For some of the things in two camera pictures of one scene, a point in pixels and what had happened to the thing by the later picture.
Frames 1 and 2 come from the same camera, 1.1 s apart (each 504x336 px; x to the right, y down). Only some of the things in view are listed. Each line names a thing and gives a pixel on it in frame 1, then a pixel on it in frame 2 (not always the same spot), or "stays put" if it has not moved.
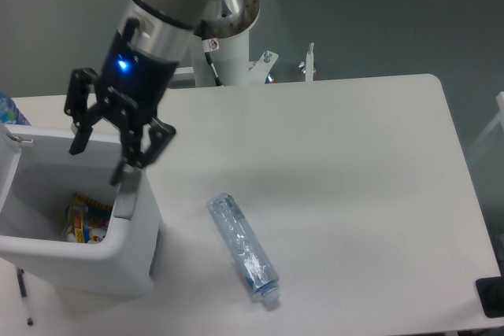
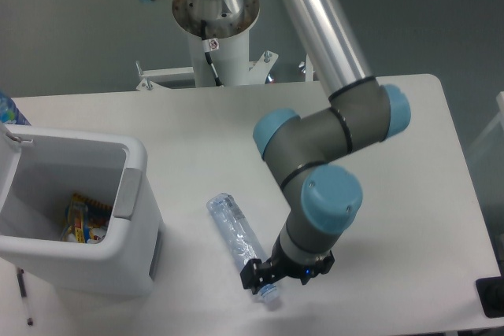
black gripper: [138, 79] to [256, 274]
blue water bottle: [9, 112] stays put
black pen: [21, 280] stays put
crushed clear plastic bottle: [252, 261] stays put
